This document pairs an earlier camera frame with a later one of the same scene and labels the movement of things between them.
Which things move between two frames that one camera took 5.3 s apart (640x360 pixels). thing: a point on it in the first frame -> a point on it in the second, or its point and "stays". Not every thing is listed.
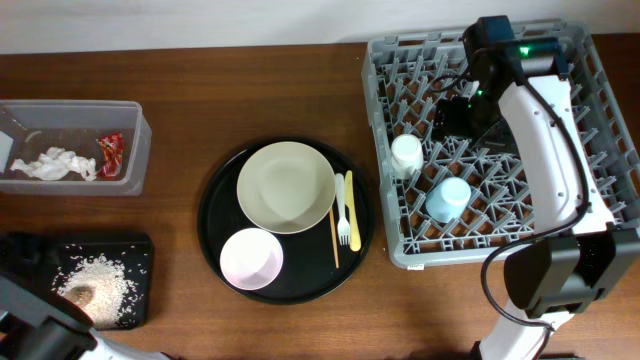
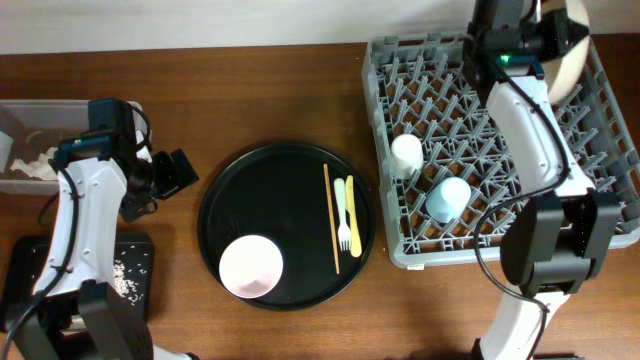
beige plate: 286,187 -> 559,73
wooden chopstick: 334,239 stays
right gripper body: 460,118 -> 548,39
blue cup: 447,200 stays
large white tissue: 57,162 stays
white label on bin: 6,143 stays
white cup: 407,156 stays
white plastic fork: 344,231 stays
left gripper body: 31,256 -> 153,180
